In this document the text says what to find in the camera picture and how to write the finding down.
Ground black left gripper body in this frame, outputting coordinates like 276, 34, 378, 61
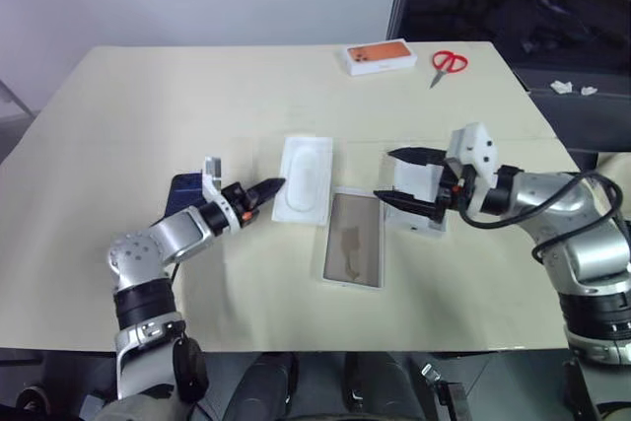
221, 181, 258, 226

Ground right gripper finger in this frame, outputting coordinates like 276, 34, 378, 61
373, 188, 440, 219
386, 145, 449, 167

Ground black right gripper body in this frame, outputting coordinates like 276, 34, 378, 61
433, 158, 478, 224

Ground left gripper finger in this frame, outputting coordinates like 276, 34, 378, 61
252, 179, 287, 208
245, 177, 287, 199

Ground white phone box lid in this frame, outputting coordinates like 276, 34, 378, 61
383, 153, 451, 241

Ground white moulded insert tray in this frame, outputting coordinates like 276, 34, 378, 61
271, 134, 337, 226

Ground dark blue smartphone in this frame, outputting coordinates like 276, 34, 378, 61
156, 172, 208, 228

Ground white phone box base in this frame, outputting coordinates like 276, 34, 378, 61
321, 186, 386, 291

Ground white box with orange phone print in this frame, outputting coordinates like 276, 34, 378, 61
342, 37, 420, 79

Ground grey side table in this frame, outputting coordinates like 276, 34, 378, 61
512, 65, 631, 157

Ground black oval hanging object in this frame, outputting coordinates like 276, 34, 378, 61
172, 331, 210, 405

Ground dark rounded shape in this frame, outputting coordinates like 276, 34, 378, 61
235, 351, 300, 421

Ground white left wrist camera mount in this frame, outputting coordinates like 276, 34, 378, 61
200, 156, 244, 236

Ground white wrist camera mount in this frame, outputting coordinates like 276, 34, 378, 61
445, 121, 500, 219
200, 156, 244, 236

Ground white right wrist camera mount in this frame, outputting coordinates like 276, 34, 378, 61
445, 121, 500, 219

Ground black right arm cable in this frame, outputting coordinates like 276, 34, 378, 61
457, 170, 626, 264

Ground red handled scissors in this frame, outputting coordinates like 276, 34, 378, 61
428, 49, 469, 90

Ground black metal bracket with clip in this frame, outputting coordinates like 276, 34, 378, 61
418, 361, 465, 421

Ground dark metal frame bar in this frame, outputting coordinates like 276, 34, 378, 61
0, 77, 36, 121

